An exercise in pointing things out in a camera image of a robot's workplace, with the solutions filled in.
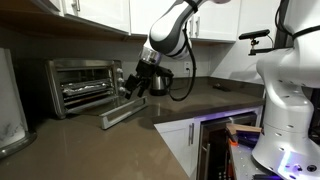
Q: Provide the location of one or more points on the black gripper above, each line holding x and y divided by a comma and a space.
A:
145, 73

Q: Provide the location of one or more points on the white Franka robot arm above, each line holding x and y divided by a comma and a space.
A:
286, 100

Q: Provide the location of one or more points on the silver oven knob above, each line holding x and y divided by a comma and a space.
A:
122, 89
120, 80
119, 70

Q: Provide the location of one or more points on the foil covered oven tray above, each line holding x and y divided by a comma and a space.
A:
86, 87

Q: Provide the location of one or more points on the stainless steel toaster oven body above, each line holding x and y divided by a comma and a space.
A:
86, 66

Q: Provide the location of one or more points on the white lower cabinet door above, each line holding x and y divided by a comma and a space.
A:
173, 146

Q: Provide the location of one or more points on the white cabinet door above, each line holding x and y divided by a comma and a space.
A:
50, 4
220, 20
140, 13
100, 13
173, 146

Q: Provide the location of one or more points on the white upper cabinet door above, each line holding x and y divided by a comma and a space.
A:
50, 4
220, 20
140, 13
100, 13

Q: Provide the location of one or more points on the stainless steel electric kettle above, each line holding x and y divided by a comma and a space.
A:
160, 83

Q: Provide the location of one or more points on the small black flat object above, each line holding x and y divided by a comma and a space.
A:
221, 87

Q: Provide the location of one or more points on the black undercounter beverage fridge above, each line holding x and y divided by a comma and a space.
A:
216, 153

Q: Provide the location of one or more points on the orange and black tool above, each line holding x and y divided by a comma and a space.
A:
233, 141

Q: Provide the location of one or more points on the wooden cart top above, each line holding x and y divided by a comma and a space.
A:
243, 128

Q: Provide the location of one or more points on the metal paper towel holder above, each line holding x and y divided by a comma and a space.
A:
20, 145

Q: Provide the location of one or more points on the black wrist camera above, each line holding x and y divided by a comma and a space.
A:
132, 86

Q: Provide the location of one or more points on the white wall outlet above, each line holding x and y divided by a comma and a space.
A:
187, 66

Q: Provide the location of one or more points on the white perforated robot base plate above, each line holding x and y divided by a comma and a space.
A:
243, 163

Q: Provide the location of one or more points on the black stereo camera on stand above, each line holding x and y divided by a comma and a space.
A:
255, 34

